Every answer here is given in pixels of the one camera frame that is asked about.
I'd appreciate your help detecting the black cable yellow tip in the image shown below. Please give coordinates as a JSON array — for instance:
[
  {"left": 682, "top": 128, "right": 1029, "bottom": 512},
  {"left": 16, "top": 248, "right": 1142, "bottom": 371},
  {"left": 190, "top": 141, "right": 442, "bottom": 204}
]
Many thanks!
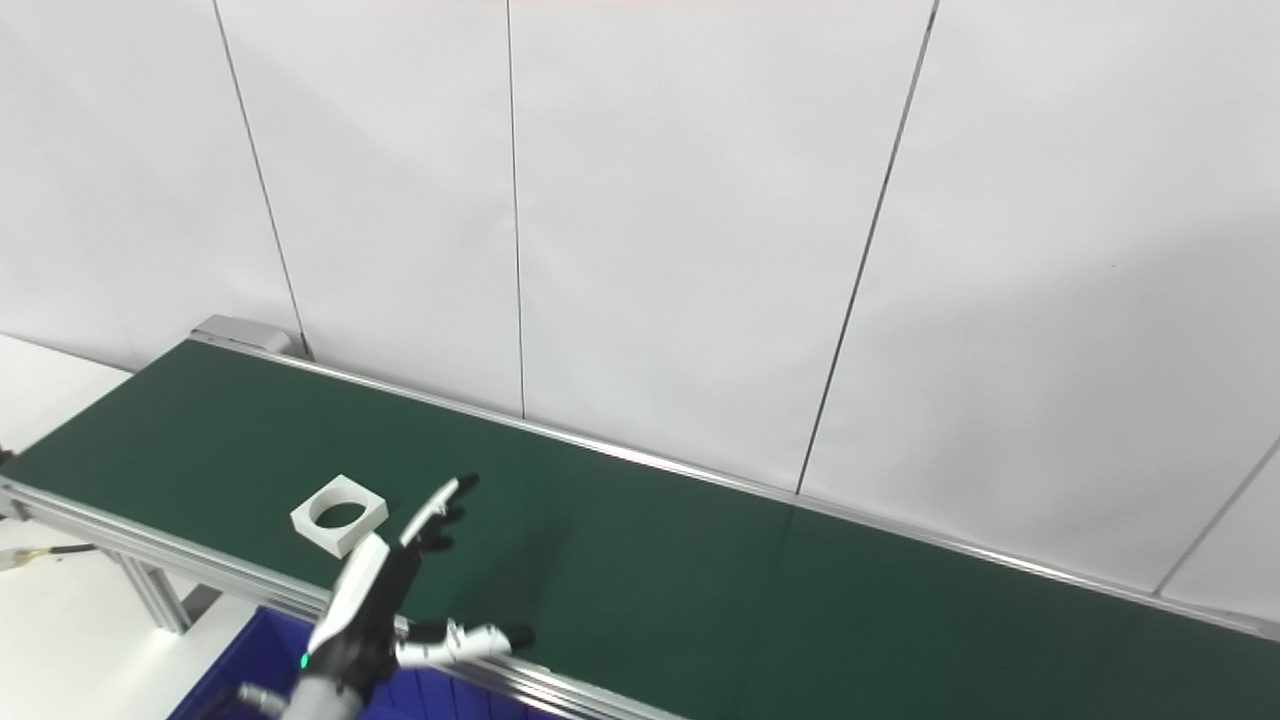
[{"left": 0, "top": 542, "right": 99, "bottom": 574}]

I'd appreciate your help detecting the blue plastic bin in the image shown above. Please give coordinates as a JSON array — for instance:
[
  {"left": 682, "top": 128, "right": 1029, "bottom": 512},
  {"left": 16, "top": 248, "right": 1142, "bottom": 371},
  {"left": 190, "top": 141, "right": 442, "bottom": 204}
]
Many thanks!
[{"left": 168, "top": 605, "right": 561, "bottom": 720}]

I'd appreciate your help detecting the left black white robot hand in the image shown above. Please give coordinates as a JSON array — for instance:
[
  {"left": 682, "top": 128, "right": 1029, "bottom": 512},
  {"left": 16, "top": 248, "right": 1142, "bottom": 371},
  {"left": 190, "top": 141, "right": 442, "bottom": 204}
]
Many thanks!
[{"left": 303, "top": 475, "right": 536, "bottom": 699}]

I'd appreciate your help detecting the white square part round hole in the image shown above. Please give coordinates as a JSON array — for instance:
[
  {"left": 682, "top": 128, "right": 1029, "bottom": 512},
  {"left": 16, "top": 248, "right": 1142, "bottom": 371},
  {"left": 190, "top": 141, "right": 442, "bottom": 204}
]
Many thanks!
[{"left": 290, "top": 474, "right": 389, "bottom": 559}]

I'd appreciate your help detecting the aluminium conveyor leg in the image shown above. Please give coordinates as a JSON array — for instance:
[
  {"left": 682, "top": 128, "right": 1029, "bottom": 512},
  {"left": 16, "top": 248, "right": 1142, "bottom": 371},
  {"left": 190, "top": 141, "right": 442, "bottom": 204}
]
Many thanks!
[{"left": 113, "top": 550, "right": 223, "bottom": 635}]

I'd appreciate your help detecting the green conveyor belt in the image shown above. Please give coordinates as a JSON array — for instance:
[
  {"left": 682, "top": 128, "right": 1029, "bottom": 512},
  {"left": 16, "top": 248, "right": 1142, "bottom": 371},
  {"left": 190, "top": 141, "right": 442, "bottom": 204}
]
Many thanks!
[
  {"left": 0, "top": 315, "right": 1280, "bottom": 720},
  {"left": 5, "top": 340, "right": 1280, "bottom": 720}
]

